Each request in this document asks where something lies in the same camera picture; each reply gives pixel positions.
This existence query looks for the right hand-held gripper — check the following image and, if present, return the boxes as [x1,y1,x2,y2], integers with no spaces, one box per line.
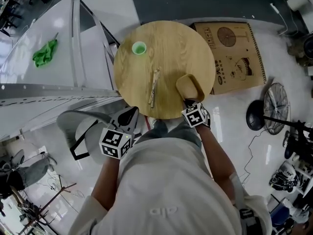
[181,98,211,128]

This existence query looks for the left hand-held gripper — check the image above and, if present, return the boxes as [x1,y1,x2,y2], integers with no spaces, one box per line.
[99,106,142,160]

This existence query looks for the person's right forearm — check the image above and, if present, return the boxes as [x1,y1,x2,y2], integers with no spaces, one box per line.
[195,124,236,202]

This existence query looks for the person's left forearm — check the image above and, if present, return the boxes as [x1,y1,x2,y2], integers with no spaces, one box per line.
[90,155,123,212]

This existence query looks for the person's blue jeans legs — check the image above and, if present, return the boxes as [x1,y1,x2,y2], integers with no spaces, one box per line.
[146,118,202,148]

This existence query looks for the wooden chopstick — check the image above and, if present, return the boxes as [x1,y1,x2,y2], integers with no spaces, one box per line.
[148,68,160,105]
[150,67,162,109]

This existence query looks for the round wooden table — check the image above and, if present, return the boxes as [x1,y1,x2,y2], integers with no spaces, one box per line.
[113,20,216,120]

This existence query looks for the printed cardboard box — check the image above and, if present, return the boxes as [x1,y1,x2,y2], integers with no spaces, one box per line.
[192,22,268,95]

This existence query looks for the person's white shirt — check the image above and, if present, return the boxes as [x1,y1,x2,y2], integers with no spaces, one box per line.
[68,138,272,235]

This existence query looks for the green cup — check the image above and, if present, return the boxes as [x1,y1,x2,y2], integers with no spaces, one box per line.
[131,41,147,56]

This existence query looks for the black floor fan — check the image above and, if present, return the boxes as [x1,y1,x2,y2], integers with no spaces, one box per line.
[245,82,292,136]

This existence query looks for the black tripod stand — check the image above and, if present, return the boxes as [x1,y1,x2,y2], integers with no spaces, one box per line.
[16,174,77,235]

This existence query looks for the green cloth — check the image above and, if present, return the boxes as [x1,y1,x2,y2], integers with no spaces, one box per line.
[32,39,59,69]

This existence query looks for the black and white helmet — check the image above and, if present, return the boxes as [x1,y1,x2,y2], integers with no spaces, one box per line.
[269,161,300,193]

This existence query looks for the large white workbench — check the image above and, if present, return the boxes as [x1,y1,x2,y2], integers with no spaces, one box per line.
[0,0,124,141]

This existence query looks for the black floor cable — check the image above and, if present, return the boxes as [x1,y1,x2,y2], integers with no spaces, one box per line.
[241,128,269,185]

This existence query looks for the white power cable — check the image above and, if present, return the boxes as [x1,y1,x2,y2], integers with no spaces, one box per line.
[269,2,299,37]

